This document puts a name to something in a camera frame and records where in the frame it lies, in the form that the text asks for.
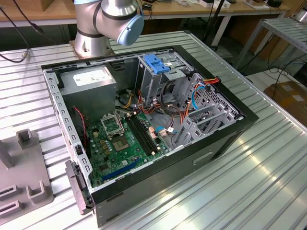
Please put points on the black PC case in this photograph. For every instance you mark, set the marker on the black PC case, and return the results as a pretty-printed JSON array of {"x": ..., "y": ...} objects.
[{"x": 153, "y": 191}]

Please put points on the grey parts rack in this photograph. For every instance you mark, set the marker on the grey parts rack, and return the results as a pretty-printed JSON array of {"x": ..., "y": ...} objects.
[{"x": 25, "y": 167}]

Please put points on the grey power supply unit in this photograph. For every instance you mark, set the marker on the grey power supply unit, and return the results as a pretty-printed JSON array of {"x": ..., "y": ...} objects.
[{"x": 88, "y": 95}]

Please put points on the small black case clip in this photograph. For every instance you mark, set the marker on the small black case clip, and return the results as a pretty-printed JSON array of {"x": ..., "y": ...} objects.
[{"x": 78, "y": 150}]

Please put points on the metal slat side table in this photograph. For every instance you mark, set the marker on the metal slat side table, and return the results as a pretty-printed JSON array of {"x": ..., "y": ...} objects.
[{"x": 283, "y": 28}]

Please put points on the large cardboard box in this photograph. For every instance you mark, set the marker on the large cardboard box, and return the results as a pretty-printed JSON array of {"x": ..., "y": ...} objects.
[
  {"x": 287, "y": 95},
  {"x": 268, "y": 48}
]

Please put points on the grey plastic case latch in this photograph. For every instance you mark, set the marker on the grey plastic case latch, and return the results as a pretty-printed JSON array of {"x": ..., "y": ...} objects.
[{"x": 76, "y": 187}]

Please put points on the grey optical drive cage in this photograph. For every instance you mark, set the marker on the grey optical drive cage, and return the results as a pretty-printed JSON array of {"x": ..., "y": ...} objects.
[{"x": 148, "y": 83}]

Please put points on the small white box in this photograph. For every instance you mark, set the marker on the small white box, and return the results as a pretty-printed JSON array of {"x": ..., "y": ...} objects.
[{"x": 206, "y": 3}]

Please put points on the silver metal cylinder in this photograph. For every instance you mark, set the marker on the silver metal cylinder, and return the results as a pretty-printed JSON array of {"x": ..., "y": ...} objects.
[{"x": 301, "y": 14}]

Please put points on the black case fan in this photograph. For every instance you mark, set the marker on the black case fan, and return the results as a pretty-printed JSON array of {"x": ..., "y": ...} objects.
[{"x": 79, "y": 136}]

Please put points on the CPU socket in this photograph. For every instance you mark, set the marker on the CPU socket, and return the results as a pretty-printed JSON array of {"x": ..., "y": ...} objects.
[{"x": 121, "y": 144}]

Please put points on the blue expansion slot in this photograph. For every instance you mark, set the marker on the blue expansion slot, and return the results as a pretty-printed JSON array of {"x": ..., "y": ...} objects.
[{"x": 122, "y": 169}]

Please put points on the cream board power connector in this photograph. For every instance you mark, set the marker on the cream board power connector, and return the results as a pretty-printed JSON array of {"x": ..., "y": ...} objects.
[{"x": 152, "y": 133}]

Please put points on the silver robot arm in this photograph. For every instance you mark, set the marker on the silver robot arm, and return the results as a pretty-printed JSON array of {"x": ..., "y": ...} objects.
[{"x": 112, "y": 14}]

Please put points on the blue plastic drive latch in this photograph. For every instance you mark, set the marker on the blue plastic drive latch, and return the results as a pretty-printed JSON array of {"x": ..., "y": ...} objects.
[{"x": 156, "y": 64}]

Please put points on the green motherboard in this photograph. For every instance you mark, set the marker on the green motherboard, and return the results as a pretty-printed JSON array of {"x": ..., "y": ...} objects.
[{"x": 115, "y": 163}]

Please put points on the black RAM slot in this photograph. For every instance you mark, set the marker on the black RAM slot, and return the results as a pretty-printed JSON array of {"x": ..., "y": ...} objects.
[
  {"x": 138, "y": 137},
  {"x": 144, "y": 134},
  {"x": 148, "y": 132},
  {"x": 141, "y": 135}
]

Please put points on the grey metal disk bay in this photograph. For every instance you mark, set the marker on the grey metal disk bay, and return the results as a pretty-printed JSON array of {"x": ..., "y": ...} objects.
[{"x": 223, "y": 101}]

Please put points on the small black device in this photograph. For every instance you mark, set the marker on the small black device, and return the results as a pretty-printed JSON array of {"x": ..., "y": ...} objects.
[{"x": 274, "y": 3}]

